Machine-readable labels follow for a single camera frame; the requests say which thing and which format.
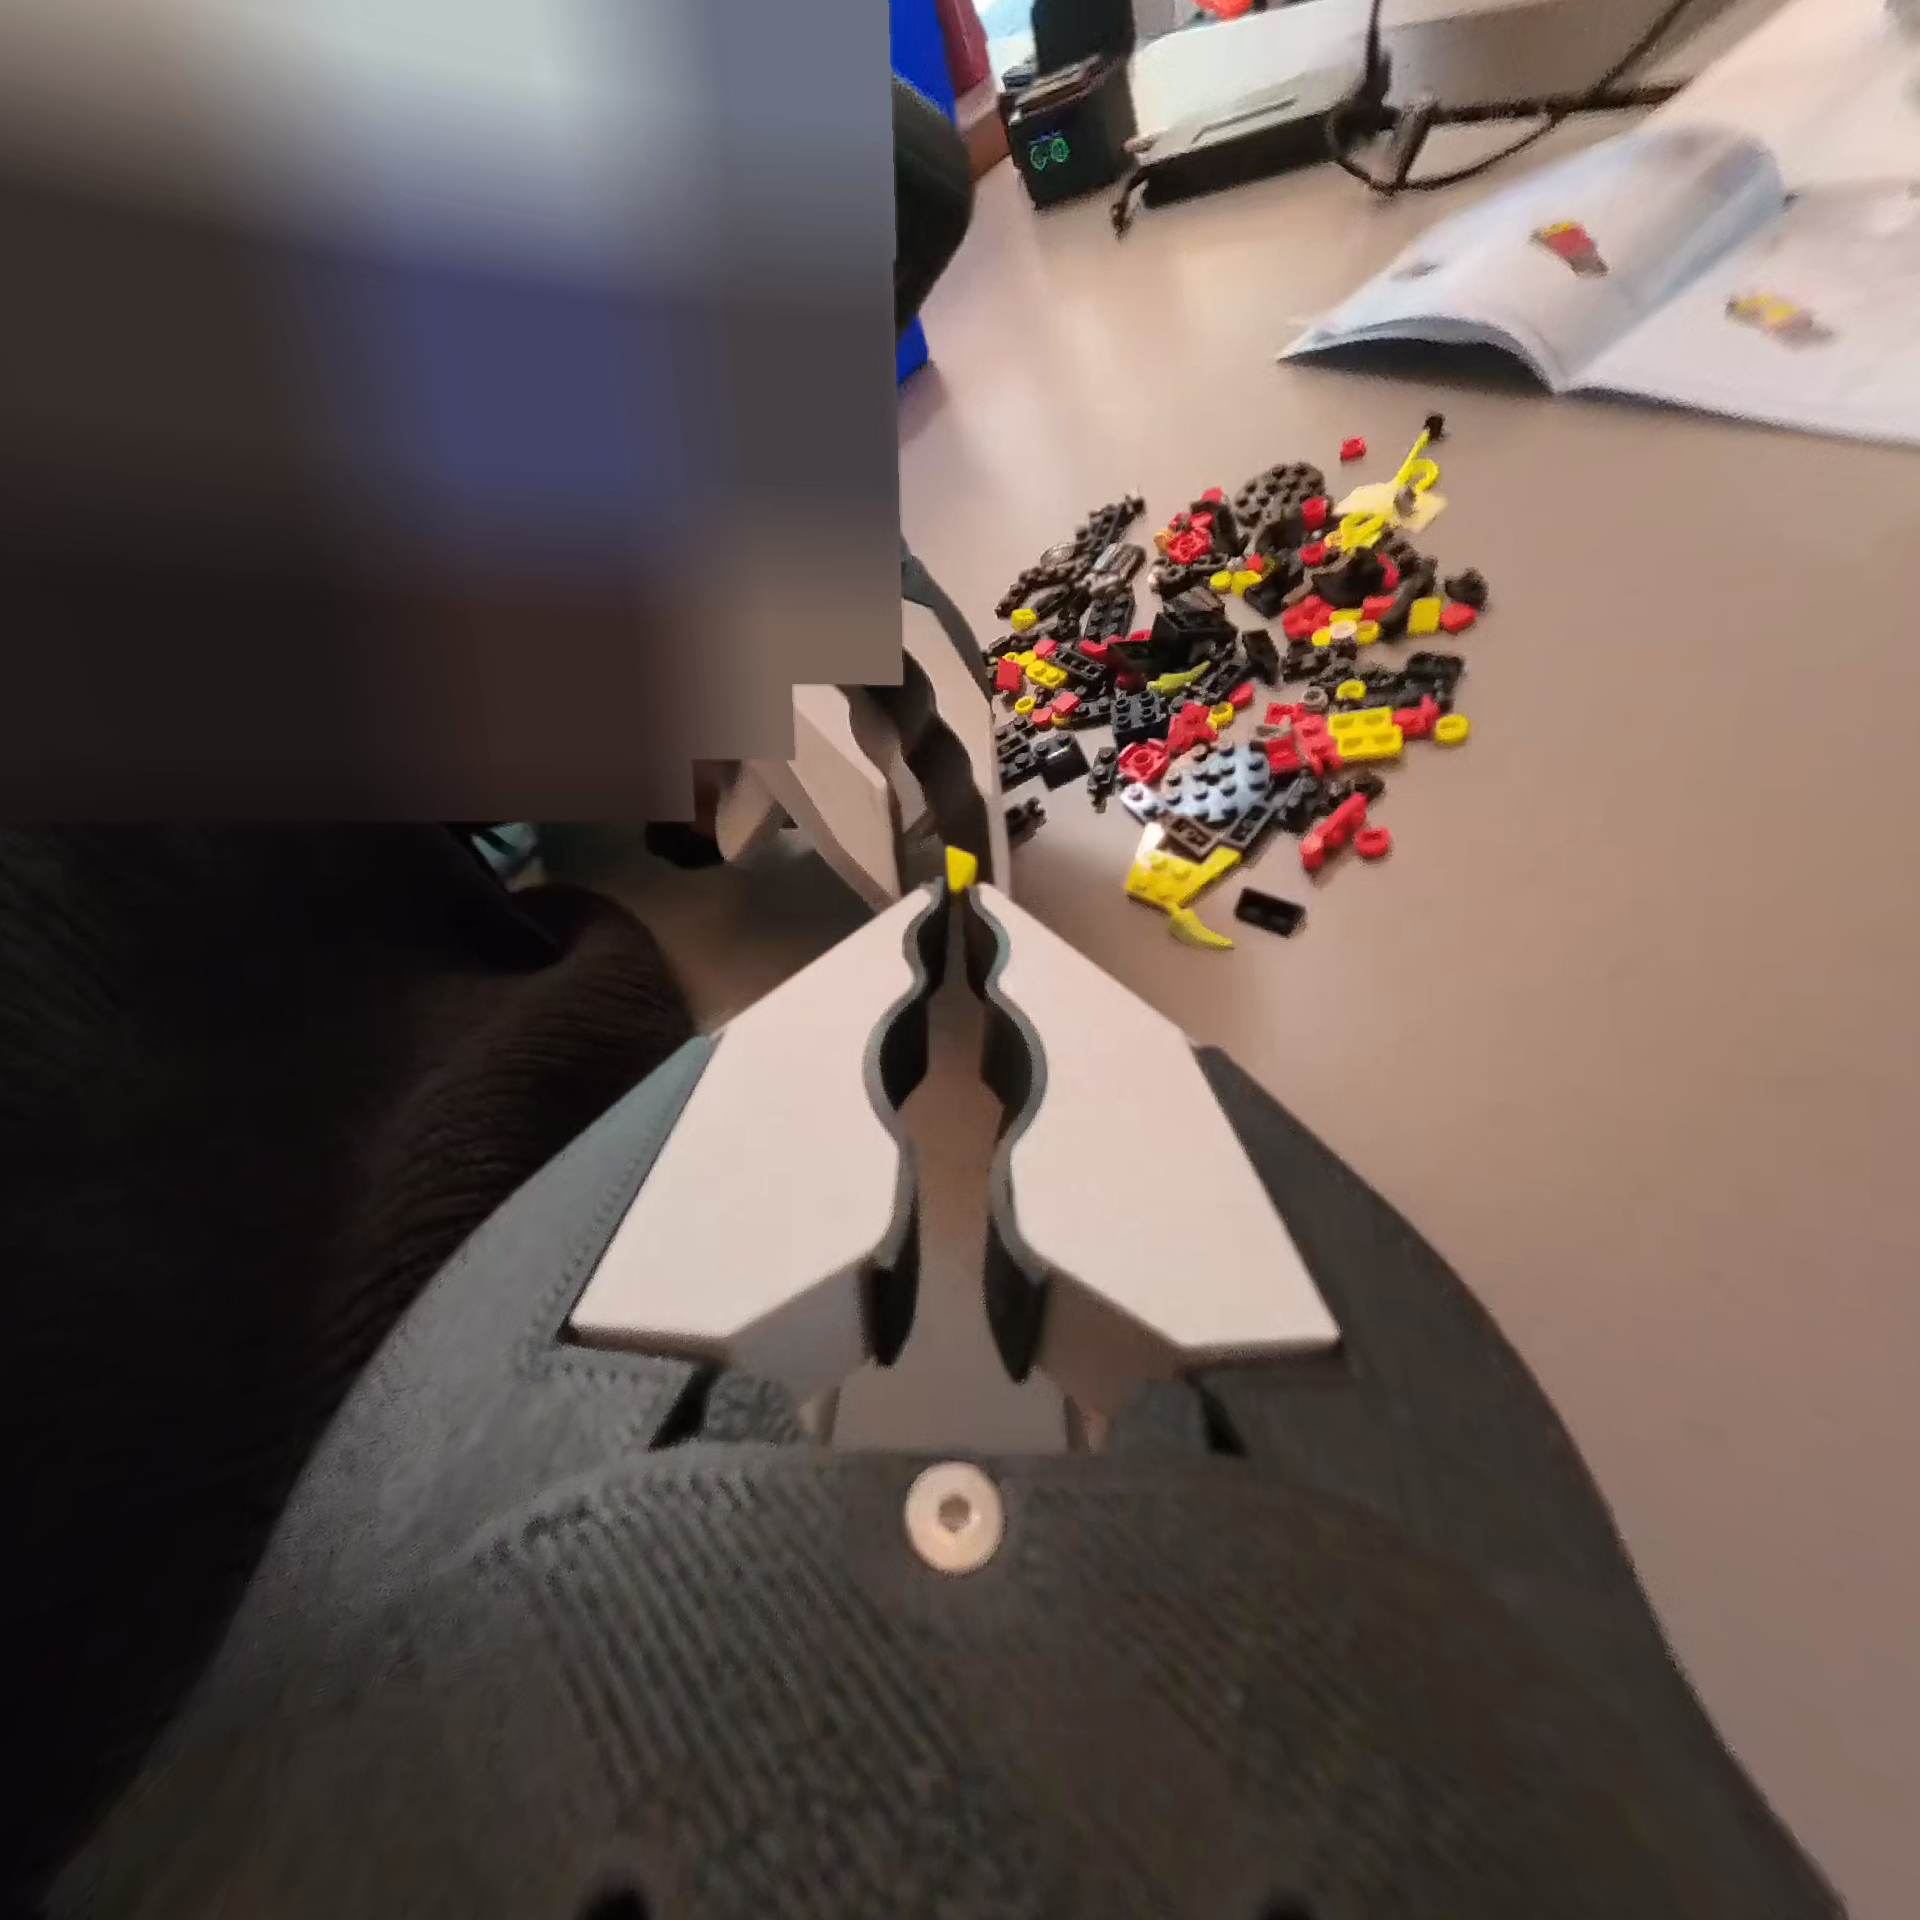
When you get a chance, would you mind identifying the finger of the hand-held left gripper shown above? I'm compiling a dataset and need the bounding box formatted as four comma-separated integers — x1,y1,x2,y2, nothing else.
898,559,1013,889
693,681,907,912

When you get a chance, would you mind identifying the black rounded object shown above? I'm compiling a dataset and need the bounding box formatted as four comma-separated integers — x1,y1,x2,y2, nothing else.
896,75,978,340

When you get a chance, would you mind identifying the pile of lego pieces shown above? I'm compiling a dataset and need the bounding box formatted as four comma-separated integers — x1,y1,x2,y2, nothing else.
983,411,1489,956

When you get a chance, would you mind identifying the grey box with cables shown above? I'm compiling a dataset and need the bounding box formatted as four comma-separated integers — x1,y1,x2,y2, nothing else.
1109,0,1689,235

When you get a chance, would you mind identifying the white flat device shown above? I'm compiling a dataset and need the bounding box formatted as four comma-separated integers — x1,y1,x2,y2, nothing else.
1124,23,1404,160

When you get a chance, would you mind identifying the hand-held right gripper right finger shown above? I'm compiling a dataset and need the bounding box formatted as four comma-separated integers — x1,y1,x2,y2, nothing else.
963,880,1345,1453

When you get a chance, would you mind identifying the black box with green display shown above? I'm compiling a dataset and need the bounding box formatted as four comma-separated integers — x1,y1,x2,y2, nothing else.
1002,56,1137,209

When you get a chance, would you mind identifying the open instruction booklet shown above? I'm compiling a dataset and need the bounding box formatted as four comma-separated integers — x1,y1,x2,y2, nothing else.
1277,0,1920,452

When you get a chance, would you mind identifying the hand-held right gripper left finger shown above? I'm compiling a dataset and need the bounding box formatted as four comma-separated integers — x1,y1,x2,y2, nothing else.
562,880,958,1443

